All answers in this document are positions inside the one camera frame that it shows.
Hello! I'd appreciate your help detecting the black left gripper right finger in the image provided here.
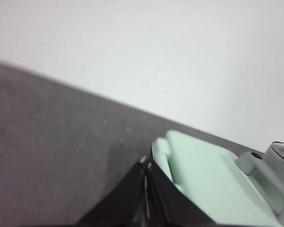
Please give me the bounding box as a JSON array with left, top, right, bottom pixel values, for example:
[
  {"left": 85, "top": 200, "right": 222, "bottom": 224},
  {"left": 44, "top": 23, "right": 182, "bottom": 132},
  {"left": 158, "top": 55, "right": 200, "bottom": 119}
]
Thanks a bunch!
[{"left": 146, "top": 162, "right": 215, "bottom": 227}]

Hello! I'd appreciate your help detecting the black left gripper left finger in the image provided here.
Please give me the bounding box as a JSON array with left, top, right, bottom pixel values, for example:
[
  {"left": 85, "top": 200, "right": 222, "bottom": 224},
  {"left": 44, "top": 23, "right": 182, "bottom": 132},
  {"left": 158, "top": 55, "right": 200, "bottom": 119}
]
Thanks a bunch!
[{"left": 75, "top": 156, "right": 148, "bottom": 227}]

